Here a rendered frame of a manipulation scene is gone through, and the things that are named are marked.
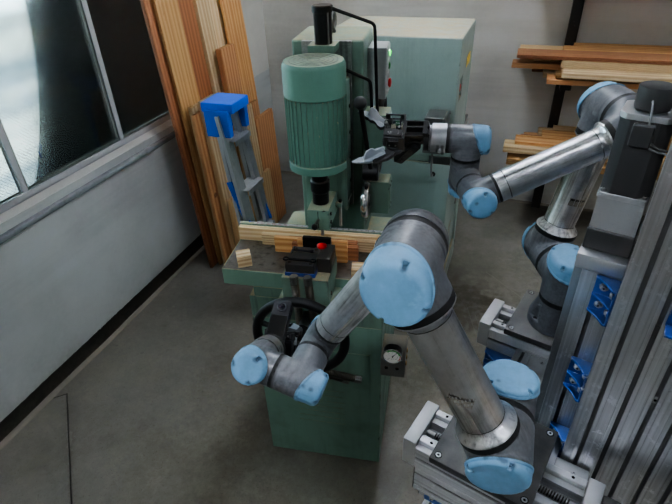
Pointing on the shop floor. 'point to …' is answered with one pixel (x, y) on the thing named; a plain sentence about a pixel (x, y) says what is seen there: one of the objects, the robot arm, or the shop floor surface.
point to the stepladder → (218, 110)
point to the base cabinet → (339, 406)
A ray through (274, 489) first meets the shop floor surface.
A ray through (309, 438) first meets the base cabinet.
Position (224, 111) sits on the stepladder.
